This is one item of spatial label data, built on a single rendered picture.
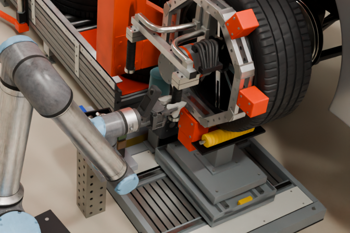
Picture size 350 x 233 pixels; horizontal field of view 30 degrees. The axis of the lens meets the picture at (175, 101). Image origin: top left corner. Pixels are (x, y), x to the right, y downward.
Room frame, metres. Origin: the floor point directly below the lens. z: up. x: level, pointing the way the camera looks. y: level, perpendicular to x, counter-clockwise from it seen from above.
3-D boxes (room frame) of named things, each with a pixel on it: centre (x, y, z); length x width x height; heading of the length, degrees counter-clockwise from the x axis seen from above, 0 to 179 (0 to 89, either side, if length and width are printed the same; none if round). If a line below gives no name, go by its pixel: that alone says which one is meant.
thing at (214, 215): (2.29, -0.23, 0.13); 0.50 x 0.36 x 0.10; 37
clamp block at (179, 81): (1.93, -0.03, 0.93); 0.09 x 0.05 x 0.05; 127
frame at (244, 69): (2.19, -0.09, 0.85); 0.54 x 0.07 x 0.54; 37
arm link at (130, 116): (1.79, 0.16, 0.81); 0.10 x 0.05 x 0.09; 37
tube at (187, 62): (2.04, -0.05, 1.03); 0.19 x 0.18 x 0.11; 127
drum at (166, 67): (2.15, -0.03, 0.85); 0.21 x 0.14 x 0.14; 127
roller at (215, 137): (2.15, -0.24, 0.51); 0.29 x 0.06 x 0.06; 127
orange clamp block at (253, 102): (1.94, -0.28, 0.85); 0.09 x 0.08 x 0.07; 37
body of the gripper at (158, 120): (1.84, 0.09, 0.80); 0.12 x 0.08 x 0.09; 127
